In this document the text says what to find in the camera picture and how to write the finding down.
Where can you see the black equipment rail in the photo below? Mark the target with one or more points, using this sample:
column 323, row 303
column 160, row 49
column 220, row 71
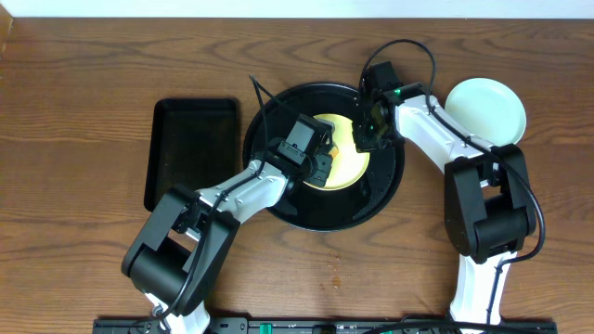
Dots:
column 239, row 325

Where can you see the black round tray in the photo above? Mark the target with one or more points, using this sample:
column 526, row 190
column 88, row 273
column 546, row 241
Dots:
column 320, row 210

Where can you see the yellow plate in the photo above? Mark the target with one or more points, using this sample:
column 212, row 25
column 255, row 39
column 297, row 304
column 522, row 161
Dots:
column 349, row 166

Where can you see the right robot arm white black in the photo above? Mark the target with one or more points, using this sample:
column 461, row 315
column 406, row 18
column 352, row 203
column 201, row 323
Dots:
column 490, row 208

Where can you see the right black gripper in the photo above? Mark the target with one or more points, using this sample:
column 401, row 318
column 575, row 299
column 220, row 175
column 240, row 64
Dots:
column 364, row 142

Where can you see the black rectangular tray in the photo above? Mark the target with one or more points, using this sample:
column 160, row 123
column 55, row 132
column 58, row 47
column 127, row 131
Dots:
column 194, row 142

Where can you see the light green plate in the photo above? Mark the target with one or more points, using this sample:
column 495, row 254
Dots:
column 489, row 109

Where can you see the yellow green scrub sponge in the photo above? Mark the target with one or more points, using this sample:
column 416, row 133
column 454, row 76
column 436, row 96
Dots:
column 334, row 151

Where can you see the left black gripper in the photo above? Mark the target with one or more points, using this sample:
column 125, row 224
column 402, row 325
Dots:
column 322, row 166

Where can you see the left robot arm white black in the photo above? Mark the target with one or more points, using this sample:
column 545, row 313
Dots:
column 180, row 250

